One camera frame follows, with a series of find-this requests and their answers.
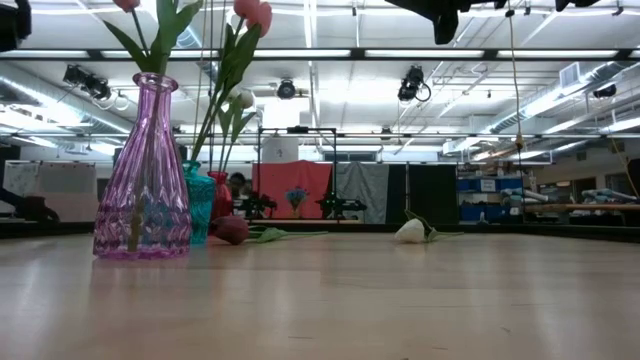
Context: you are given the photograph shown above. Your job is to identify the red backdrop cloth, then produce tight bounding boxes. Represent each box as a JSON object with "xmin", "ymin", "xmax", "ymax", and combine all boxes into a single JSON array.
[{"xmin": 252, "ymin": 159, "xmax": 334, "ymax": 221}]

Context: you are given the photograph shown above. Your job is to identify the black ceiling camera with cable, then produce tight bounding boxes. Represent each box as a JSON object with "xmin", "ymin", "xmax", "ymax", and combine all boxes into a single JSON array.
[{"xmin": 397, "ymin": 64, "xmax": 433, "ymax": 104}]

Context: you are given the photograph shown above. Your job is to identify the black stand frame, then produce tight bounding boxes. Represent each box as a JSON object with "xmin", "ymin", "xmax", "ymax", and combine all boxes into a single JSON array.
[{"xmin": 256, "ymin": 126, "xmax": 338, "ymax": 221}]

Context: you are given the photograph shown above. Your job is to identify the black aluminium table frame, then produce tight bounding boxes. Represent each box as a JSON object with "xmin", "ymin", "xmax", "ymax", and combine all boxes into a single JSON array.
[{"xmin": 0, "ymin": 187, "xmax": 640, "ymax": 245}]

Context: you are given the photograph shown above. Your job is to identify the blue storage shelf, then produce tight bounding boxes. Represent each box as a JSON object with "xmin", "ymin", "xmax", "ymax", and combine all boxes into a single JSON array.
[{"xmin": 457, "ymin": 175, "xmax": 525, "ymax": 223}]

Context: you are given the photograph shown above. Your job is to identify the wooden background bench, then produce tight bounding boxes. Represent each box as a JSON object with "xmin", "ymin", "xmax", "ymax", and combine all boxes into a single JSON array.
[{"xmin": 524, "ymin": 201, "xmax": 640, "ymax": 214}]

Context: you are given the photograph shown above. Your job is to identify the round black ceiling camera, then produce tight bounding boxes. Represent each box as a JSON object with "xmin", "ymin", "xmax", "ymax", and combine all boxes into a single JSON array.
[{"xmin": 276, "ymin": 78, "xmax": 297, "ymax": 100}]

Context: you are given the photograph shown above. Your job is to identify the white wall panel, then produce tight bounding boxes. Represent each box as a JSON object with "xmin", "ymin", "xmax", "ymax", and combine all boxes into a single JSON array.
[{"xmin": 2, "ymin": 162, "xmax": 99, "ymax": 223}]

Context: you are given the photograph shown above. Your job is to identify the black curtain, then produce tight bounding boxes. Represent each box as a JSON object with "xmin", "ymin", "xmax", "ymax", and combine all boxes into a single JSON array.
[{"xmin": 387, "ymin": 163, "xmax": 459, "ymax": 225}]

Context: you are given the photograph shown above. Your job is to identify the white air vent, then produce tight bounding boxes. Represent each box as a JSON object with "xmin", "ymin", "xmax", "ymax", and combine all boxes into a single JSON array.
[{"xmin": 558, "ymin": 62, "xmax": 582, "ymax": 89}]

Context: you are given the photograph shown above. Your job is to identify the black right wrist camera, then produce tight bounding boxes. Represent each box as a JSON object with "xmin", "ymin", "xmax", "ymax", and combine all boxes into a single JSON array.
[{"xmin": 432, "ymin": 9, "xmax": 460, "ymax": 46}]

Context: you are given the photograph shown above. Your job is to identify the grey backdrop cloth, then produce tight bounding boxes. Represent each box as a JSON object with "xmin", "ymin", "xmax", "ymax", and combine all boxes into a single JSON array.
[{"xmin": 333, "ymin": 162, "xmax": 392, "ymax": 225}]

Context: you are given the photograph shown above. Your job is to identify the hanging yellow cord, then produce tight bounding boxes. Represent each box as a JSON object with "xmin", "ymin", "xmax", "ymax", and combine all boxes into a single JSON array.
[{"xmin": 505, "ymin": 7, "xmax": 526, "ymax": 151}]

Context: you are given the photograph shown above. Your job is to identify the person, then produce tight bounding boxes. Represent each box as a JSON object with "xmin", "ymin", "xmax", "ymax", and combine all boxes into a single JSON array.
[{"xmin": 227, "ymin": 172, "xmax": 252, "ymax": 201}]

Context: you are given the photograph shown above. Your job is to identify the teal glass vase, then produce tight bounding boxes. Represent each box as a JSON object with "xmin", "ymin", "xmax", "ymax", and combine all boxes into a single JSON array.
[{"xmin": 182, "ymin": 159, "xmax": 218, "ymax": 245}]

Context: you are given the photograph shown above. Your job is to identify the white artificial tulip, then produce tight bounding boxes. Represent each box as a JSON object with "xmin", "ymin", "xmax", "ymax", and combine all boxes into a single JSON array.
[
  {"xmin": 393, "ymin": 209, "xmax": 465, "ymax": 246},
  {"xmin": 218, "ymin": 88, "xmax": 259, "ymax": 174}
]

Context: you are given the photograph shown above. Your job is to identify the blue flower bouquet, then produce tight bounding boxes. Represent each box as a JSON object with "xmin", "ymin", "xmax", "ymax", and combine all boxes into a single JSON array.
[{"xmin": 285, "ymin": 186, "xmax": 310, "ymax": 219}]

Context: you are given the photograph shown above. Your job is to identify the red glass vase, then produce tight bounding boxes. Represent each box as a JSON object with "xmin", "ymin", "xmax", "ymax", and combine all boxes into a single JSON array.
[{"xmin": 207, "ymin": 170, "xmax": 235, "ymax": 224}]

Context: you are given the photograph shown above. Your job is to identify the purple ribbed glass vase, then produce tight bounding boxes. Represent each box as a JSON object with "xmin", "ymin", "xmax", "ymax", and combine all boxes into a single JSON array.
[{"xmin": 92, "ymin": 72, "xmax": 193, "ymax": 261}]

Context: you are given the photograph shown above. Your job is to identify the black track spotlights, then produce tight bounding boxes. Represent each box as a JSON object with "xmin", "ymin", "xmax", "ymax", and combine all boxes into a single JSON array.
[{"xmin": 62, "ymin": 63, "xmax": 114, "ymax": 102}]

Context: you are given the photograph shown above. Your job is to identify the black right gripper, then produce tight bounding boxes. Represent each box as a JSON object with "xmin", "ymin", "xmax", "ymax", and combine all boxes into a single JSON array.
[{"xmin": 384, "ymin": 0, "xmax": 471, "ymax": 24}]

